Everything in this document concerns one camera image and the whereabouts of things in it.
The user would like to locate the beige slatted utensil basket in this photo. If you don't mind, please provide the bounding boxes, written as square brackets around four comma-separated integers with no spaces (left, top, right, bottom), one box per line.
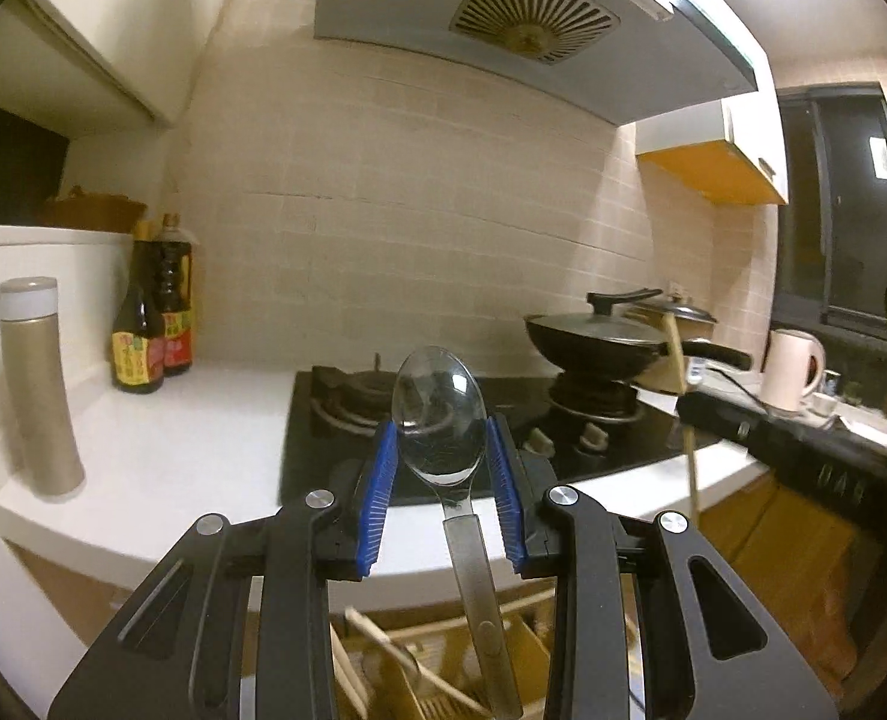
[328,589,562,720]

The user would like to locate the black wok with lid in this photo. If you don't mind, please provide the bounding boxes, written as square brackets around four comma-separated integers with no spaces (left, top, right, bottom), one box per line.
[523,289,754,392]

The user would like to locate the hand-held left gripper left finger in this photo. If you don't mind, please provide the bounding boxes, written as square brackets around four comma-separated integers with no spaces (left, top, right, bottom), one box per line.
[49,420,401,720]

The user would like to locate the white and orange wall cabinet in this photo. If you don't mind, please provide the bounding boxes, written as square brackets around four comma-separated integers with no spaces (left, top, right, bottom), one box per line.
[634,0,791,208]

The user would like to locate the metal pot with lid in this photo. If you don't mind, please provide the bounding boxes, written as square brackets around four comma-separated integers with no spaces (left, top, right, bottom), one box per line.
[624,292,719,343]

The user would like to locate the small dark sauce bottle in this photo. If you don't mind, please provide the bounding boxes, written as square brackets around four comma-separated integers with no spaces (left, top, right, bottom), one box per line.
[111,220,166,395]

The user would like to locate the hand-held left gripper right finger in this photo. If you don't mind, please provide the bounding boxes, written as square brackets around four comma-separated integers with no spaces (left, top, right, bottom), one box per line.
[486,415,839,720]

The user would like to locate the tall dark sauce bottle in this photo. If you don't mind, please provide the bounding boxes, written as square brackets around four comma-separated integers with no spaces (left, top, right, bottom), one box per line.
[158,213,194,377]

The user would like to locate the grey range hood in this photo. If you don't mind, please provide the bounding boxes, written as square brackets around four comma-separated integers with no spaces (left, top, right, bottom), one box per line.
[313,0,761,126]

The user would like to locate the gold thermos bottle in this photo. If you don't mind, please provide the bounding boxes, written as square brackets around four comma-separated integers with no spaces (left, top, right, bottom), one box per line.
[0,277,86,500]

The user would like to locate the white electric kettle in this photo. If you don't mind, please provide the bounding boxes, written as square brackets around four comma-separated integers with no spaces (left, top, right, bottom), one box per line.
[759,328,828,416]

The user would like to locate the wooden spatula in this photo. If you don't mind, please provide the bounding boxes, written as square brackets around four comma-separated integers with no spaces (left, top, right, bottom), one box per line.
[637,309,694,396]

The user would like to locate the wooden base cabinet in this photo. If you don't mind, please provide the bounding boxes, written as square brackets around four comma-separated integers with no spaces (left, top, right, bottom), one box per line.
[694,465,876,698]

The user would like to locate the tan wooden chopstick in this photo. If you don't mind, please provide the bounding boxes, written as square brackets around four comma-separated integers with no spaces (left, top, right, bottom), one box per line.
[681,420,704,535]

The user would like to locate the clear plastic spoon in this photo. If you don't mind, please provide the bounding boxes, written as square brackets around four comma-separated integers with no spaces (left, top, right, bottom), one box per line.
[390,345,525,720]

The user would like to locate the black gas stove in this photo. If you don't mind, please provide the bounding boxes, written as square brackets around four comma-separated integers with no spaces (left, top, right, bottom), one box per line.
[276,364,718,512]

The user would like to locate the brown bowl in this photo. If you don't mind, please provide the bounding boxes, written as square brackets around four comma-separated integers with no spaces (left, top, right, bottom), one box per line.
[42,186,149,233]

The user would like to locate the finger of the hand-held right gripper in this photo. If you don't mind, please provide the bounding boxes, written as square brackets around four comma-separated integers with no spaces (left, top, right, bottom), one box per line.
[675,392,780,467]

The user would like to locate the dark window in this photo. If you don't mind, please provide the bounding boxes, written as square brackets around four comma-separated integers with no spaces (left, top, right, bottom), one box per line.
[777,85,887,340]

